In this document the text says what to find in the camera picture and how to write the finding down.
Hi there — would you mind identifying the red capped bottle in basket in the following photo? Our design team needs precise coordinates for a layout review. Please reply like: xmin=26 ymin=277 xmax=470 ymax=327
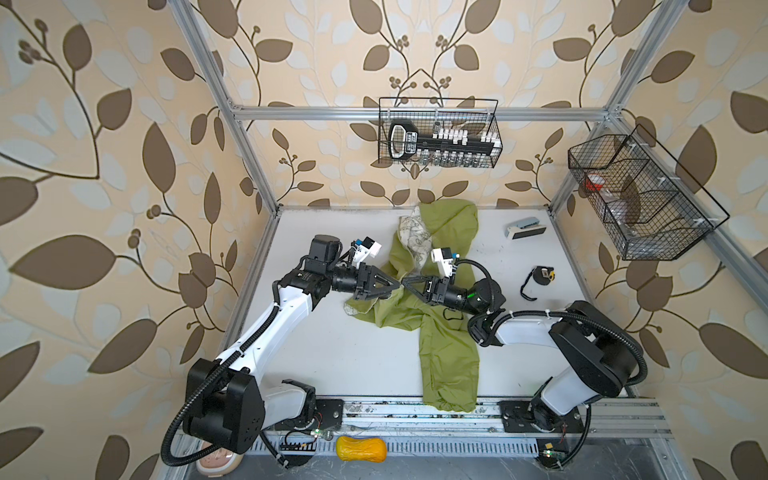
xmin=584 ymin=173 xmax=605 ymax=194

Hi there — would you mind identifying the black wire basket right wall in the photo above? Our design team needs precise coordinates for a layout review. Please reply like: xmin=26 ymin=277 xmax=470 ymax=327
xmin=568 ymin=124 xmax=730 ymax=261

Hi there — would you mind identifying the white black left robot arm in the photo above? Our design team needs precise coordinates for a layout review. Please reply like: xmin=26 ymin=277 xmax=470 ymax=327
xmin=160 ymin=235 xmax=400 ymax=467

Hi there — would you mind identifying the round beige dish on floor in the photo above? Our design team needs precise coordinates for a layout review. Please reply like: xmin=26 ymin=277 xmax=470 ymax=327
xmin=195 ymin=448 xmax=244 ymax=478

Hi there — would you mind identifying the light blue white stapler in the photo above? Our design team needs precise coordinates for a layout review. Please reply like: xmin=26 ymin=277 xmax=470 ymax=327
xmin=505 ymin=217 xmax=546 ymax=240

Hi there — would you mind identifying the green zip-up hooded jacket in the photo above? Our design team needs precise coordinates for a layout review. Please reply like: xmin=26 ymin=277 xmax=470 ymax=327
xmin=344 ymin=199 xmax=480 ymax=412

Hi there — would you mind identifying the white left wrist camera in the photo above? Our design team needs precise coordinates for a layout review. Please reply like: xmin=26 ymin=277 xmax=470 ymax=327
xmin=350 ymin=237 xmax=382 ymax=268

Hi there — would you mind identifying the black wire basket back wall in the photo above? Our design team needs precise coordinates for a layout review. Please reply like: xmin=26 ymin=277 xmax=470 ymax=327
xmin=378 ymin=96 xmax=504 ymax=169

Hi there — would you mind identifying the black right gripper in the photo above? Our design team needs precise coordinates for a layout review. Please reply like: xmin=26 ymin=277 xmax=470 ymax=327
xmin=403 ymin=277 xmax=482 ymax=320

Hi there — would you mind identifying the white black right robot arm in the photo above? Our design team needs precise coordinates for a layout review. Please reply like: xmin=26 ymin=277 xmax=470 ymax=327
xmin=403 ymin=275 xmax=648 ymax=432

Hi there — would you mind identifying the aluminium frame strut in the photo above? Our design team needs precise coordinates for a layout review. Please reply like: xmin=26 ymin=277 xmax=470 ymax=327
xmin=169 ymin=0 xmax=280 ymax=217

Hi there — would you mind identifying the black wire basket wall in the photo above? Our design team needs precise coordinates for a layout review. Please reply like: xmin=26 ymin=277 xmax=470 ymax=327
xmin=568 ymin=124 xmax=730 ymax=261
xmin=378 ymin=96 xmax=504 ymax=169

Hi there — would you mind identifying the black tape measure with strap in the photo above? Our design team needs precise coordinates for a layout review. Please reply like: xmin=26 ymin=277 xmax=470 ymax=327
xmin=519 ymin=265 xmax=556 ymax=302

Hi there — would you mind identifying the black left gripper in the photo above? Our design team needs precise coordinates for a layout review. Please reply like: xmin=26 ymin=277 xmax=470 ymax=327
xmin=324 ymin=264 xmax=399 ymax=298

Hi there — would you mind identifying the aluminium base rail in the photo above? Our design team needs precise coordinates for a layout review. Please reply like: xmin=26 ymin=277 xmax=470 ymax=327
xmin=249 ymin=396 xmax=672 ymax=458

